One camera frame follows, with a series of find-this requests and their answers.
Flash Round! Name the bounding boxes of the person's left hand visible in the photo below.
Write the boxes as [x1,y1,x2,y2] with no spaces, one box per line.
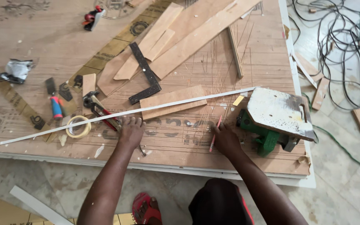
[118,116,146,148]

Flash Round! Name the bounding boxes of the person's right hand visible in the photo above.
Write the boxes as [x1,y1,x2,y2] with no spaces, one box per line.
[212,122,243,158]

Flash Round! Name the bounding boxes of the red pencil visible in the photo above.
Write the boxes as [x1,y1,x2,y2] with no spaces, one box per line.
[209,115,223,153]

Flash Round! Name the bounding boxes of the rectangular wooden board piece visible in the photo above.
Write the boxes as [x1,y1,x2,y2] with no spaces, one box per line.
[139,85,208,121]

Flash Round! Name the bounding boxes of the masking tape roll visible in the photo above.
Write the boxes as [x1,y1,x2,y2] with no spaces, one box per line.
[65,115,92,139]

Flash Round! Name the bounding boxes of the long white edging strip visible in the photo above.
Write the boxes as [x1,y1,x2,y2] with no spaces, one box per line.
[0,86,258,146]

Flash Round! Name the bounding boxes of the white paper scrap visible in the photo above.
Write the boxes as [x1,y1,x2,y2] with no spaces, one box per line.
[94,144,105,159]

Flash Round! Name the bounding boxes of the brown veneer sheet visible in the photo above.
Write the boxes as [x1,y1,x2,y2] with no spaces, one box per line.
[97,0,240,97]

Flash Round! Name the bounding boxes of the black metal try square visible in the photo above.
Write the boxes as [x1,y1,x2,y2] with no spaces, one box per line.
[128,42,162,105]

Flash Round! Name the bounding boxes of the small upright wooden block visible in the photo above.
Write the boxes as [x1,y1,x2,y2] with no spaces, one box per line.
[82,73,97,116]

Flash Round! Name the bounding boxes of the green circular saw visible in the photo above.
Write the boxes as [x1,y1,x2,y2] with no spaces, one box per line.
[236,87,315,158]

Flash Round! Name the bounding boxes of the person's black shorts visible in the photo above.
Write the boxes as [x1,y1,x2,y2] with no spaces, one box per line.
[188,178,255,225]

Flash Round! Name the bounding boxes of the thin wooden stick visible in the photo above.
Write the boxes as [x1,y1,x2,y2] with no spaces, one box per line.
[228,26,244,79]

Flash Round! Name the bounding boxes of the short light wooden offcut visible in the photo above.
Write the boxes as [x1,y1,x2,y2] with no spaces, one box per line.
[144,29,176,62]

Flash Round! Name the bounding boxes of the red sandal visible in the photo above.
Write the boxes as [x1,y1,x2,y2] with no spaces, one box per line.
[132,192,163,225]

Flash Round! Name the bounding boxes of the long wide wooden plank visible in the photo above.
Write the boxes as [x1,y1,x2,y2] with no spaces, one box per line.
[150,0,262,80]

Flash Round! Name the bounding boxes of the narrow light wooden plank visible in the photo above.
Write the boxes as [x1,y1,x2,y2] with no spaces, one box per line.
[114,2,184,81]

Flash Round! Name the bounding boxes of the short white strip offcut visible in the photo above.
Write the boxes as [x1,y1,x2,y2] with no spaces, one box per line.
[291,51,318,89]

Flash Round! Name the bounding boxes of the small brown wooden offcut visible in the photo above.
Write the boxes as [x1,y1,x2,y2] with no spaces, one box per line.
[311,77,330,111]

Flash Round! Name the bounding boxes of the flat brown wooden offcut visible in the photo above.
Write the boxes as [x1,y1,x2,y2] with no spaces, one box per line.
[293,51,325,83]

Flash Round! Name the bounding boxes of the large printed plywood sheet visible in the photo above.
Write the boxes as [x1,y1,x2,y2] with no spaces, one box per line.
[0,0,311,176]

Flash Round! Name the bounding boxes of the red and black hand plane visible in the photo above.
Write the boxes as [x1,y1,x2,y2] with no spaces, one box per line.
[81,5,106,32]

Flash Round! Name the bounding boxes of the crumpled silver foil wrapper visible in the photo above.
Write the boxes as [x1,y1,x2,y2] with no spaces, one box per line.
[0,59,34,85]

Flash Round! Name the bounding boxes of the wide white strip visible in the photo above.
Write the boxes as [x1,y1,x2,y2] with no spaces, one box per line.
[10,185,74,225]

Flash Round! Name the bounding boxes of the red-handled pincers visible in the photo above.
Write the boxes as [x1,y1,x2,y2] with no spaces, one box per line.
[82,91,123,132]

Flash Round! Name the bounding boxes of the blue and red handled chisel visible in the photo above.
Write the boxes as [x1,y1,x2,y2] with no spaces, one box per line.
[45,77,64,119]

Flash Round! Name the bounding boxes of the green cable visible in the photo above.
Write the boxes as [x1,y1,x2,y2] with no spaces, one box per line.
[302,92,360,168]

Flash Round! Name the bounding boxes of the tangle of black cables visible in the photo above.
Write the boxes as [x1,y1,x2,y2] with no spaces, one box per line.
[288,0,360,112]

